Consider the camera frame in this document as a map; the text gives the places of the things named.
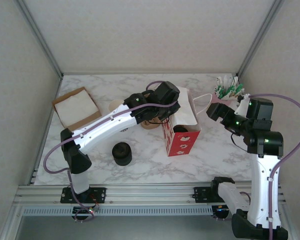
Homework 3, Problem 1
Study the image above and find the stack of paper cups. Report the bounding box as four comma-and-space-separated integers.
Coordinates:
107, 99, 131, 134

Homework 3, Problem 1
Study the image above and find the aluminium front rail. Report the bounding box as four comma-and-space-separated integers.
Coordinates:
13, 184, 287, 205

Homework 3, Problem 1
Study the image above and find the pink holder cup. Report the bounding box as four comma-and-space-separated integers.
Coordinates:
212, 91, 237, 107

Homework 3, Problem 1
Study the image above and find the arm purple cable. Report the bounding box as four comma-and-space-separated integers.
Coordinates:
216, 92, 300, 240
43, 80, 178, 223

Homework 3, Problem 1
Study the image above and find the aluminium back rail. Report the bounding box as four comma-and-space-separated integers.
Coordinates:
61, 71, 239, 76

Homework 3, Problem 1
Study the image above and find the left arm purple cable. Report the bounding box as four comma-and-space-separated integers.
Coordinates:
43, 80, 178, 223

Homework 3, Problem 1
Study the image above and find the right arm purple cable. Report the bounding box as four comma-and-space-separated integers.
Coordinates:
216, 92, 300, 240

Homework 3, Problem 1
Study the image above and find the green white stick packet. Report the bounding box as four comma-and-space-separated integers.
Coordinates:
233, 83, 246, 98
229, 76, 240, 97
223, 76, 231, 96
215, 76, 223, 96

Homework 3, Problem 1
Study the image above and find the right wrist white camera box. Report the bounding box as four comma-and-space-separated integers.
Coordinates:
235, 92, 253, 116

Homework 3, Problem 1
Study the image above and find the black controller board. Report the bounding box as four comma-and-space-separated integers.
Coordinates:
72, 206, 101, 223
211, 204, 232, 222

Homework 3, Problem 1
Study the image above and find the brown cardboard tray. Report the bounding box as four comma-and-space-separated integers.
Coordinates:
51, 86, 103, 128

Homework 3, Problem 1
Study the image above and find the stack of black cup lids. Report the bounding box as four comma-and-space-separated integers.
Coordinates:
111, 141, 133, 166

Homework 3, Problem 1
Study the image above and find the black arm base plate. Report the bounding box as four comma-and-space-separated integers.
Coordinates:
193, 186, 241, 204
59, 186, 107, 204

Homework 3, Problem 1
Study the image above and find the aluminium frame post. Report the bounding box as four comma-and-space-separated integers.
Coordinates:
14, 0, 65, 78
236, 0, 286, 77

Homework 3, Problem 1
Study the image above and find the red printed paper gift bag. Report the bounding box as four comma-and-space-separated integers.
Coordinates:
161, 84, 213, 158

